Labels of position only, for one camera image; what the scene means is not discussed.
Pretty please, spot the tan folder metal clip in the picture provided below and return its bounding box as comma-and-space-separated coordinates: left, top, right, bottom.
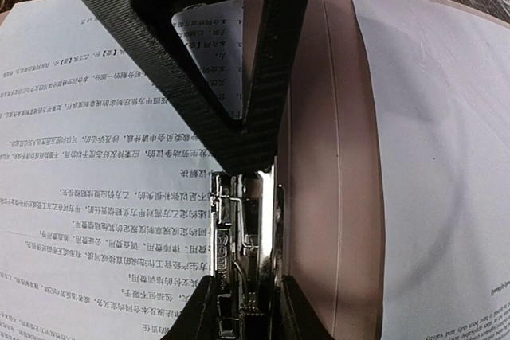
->
210, 166, 284, 339

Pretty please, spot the printed paper sheet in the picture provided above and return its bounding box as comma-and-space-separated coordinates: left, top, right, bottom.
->
1, 0, 218, 339
352, 0, 509, 339

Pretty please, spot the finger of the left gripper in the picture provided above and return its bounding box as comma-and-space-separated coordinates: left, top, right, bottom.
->
69, 0, 316, 176

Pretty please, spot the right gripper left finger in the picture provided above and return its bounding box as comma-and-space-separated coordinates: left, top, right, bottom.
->
162, 276, 218, 340

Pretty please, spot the tan brown folder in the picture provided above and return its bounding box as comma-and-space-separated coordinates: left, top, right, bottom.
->
276, 0, 508, 339

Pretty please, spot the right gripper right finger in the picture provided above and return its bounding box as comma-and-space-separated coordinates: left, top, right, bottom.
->
278, 276, 333, 340

